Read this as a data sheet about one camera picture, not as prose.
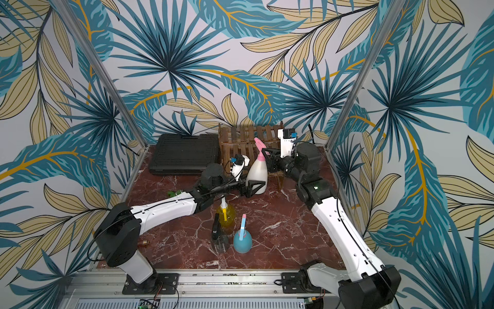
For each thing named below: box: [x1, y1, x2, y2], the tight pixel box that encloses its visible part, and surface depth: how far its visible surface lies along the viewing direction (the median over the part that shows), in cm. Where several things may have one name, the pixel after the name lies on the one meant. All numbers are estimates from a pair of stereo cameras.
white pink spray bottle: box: [246, 137, 269, 196], surface depth 72 cm
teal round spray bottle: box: [232, 213, 253, 254], surface depth 78 cm
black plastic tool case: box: [149, 133, 222, 175], surface depth 111 cm
